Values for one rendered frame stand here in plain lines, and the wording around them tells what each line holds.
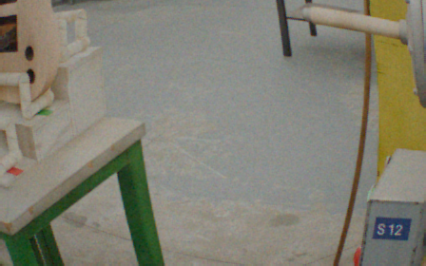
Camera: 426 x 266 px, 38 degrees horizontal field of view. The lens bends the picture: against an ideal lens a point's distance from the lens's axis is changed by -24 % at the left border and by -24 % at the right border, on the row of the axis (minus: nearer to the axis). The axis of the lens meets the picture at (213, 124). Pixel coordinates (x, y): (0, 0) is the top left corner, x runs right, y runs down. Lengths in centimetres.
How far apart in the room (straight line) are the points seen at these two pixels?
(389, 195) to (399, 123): 130
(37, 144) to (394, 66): 111
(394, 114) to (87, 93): 95
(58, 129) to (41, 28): 27
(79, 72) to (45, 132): 18
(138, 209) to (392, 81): 86
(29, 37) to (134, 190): 48
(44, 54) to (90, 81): 24
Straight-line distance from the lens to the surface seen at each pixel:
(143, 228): 173
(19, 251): 133
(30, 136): 150
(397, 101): 212
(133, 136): 163
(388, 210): 84
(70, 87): 160
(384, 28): 111
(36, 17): 147
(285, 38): 522
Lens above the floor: 152
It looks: 21 degrees down
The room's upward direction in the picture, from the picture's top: 5 degrees counter-clockwise
